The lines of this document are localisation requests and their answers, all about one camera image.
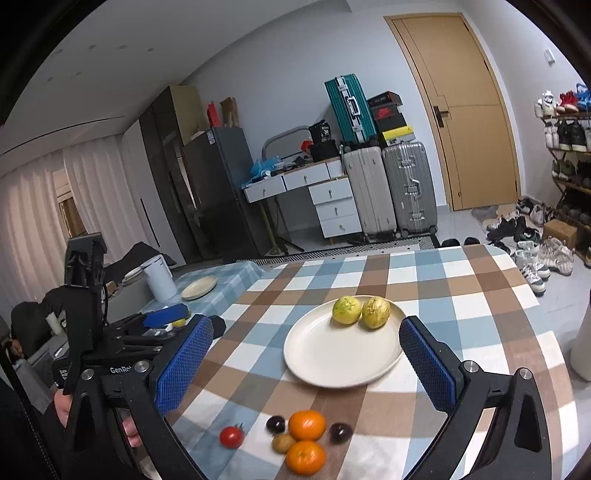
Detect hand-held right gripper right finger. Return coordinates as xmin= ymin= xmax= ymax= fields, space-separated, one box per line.
xmin=398 ymin=315 xmax=548 ymax=480

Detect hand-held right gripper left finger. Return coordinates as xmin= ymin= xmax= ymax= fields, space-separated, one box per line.
xmin=65 ymin=315 xmax=214 ymax=480

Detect red cherry tomato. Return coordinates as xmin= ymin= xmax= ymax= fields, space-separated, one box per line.
xmin=219 ymin=424 xmax=245 ymax=449

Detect cream round plate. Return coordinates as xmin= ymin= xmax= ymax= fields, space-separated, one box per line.
xmin=283 ymin=294 xmax=406 ymax=388

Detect orange tangerine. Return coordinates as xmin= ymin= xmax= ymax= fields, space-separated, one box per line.
xmin=288 ymin=410 xmax=327 ymax=441
xmin=285 ymin=440 xmax=327 ymax=476

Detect person's left hand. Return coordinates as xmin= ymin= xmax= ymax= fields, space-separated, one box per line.
xmin=54 ymin=388 xmax=141 ymax=448

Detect white cylindrical container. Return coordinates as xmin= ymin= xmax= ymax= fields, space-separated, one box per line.
xmin=140 ymin=258 xmax=178 ymax=302

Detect small cream plate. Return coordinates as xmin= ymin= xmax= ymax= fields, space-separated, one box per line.
xmin=181 ymin=275 xmax=218 ymax=300

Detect blue checked cloth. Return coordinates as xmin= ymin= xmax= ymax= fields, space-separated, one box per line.
xmin=161 ymin=261 xmax=264 ymax=324

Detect black cloth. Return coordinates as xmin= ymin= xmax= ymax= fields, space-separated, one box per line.
xmin=104 ymin=242 xmax=176 ymax=282

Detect wrinkled yellow passion fruit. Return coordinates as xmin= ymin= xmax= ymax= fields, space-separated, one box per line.
xmin=361 ymin=296 xmax=391 ymax=330

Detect white curtain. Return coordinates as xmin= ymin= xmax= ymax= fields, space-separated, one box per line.
xmin=0 ymin=122 xmax=162 ymax=319

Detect smooth yellow-green passion fruit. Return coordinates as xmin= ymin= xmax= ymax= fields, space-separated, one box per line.
xmin=332 ymin=296 xmax=363 ymax=325

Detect checked tablecloth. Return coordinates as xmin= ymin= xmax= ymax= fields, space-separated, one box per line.
xmin=134 ymin=244 xmax=580 ymax=480

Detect black tripod stand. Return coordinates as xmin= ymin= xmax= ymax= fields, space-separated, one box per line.
xmin=270 ymin=203 xmax=306 ymax=256

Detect dark grey refrigerator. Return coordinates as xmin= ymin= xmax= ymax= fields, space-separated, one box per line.
xmin=181 ymin=127 xmax=273 ymax=260

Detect striped floor mat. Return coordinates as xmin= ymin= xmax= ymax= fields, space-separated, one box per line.
xmin=256 ymin=235 xmax=439 ymax=266

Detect scattered floor shoes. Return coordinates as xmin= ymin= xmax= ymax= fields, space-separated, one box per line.
xmin=438 ymin=196 xmax=591 ymax=296

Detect dark wardrobe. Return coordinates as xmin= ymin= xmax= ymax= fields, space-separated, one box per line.
xmin=139 ymin=85 xmax=204 ymax=265

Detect grey doormat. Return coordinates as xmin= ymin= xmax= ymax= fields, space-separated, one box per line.
xmin=471 ymin=205 xmax=498 ymax=232

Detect white drawer desk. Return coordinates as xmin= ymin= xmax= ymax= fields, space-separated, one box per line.
xmin=243 ymin=159 xmax=363 ymax=238

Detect blue plastic bag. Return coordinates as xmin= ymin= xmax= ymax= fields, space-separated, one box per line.
xmin=252 ymin=157 xmax=284 ymax=177

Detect silver ribbed suitcase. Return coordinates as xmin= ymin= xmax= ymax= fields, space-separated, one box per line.
xmin=382 ymin=141 xmax=438 ymax=237

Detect light grey suitcase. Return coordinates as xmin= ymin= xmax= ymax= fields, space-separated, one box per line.
xmin=342 ymin=147 xmax=399 ymax=241

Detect brown cardboard box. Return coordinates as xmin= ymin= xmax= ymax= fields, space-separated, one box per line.
xmin=542 ymin=219 xmax=579 ymax=250

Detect black bag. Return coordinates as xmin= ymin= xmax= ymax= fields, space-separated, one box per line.
xmin=308 ymin=121 xmax=343 ymax=162

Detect wooden door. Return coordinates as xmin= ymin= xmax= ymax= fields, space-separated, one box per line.
xmin=384 ymin=13 xmax=522 ymax=212

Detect metal shoe rack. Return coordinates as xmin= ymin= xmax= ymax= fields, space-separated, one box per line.
xmin=538 ymin=111 xmax=591 ymax=241

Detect yellow black shoe box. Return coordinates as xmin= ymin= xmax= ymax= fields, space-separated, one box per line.
xmin=379 ymin=126 xmax=415 ymax=148

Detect red logo shoe box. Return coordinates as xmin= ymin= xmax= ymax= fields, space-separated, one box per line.
xmin=372 ymin=105 xmax=407 ymax=127

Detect teal suitcase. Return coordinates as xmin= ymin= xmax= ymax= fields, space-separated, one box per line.
xmin=324 ymin=74 xmax=379 ymax=145

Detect rows of shelved sneakers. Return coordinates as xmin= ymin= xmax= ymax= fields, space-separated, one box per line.
xmin=536 ymin=83 xmax=591 ymax=222

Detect grey arched frame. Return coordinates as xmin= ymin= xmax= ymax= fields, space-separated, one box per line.
xmin=262 ymin=126 xmax=315 ymax=163

